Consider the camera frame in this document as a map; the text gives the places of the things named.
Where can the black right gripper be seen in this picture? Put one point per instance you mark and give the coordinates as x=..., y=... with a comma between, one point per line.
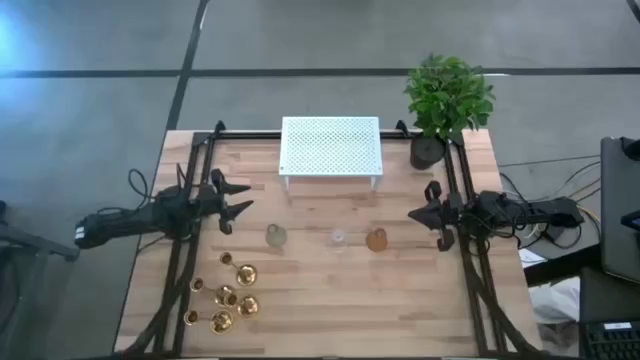
x=454, y=212

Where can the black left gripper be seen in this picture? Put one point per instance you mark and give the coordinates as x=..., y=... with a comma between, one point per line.
x=210, y=200

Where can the green ribbed glass candle holder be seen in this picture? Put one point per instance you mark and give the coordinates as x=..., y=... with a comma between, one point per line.
x=276, y=236

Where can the amber ribbed glass candle holder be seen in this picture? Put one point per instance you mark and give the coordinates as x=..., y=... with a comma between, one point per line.
x=376, y=241

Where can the tall gold candlestick holder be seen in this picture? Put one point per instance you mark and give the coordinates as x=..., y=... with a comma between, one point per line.
x=222, y=291
x=246, y=274
x=221, y=322

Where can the clear ribbed glass candle holder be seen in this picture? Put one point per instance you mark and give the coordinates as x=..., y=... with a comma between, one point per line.
x=338, y=237

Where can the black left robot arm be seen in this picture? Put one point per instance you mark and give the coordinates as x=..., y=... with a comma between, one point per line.
x=125, y=220

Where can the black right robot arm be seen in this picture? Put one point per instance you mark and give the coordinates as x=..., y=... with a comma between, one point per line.
x=550, y=207

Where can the short gold candlestick holder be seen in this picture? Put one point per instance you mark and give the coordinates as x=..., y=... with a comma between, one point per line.
x=248, y=306

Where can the white paper sheet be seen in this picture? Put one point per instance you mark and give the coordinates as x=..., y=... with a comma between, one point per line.
x=530, y=257

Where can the white perforated metal shelf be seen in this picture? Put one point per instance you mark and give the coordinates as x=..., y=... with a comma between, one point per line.
x=330, y=145

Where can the green plant in black pot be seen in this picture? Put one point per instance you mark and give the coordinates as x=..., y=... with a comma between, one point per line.
x=450, y=100

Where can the white crumpled cloth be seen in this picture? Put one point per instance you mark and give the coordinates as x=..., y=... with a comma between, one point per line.
x=555, y=300

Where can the dark grey laptop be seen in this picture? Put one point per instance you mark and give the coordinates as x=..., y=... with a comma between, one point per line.
x=612, y=200

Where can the dark grey box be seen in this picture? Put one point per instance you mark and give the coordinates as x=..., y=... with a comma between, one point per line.
x=605, y=300

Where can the black device with blue screen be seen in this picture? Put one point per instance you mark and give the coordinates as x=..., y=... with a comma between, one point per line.
x=632, y=221

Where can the black metal stand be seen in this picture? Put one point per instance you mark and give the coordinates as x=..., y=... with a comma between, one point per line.
x=30, y=242

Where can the black round object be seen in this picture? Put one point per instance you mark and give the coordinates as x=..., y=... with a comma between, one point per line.
x=632, y=149

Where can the black keyboard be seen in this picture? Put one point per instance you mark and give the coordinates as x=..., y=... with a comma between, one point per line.
x=610, y=342

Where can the black metal table frame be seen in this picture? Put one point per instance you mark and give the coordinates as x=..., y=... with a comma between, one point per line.
x=250, y=135

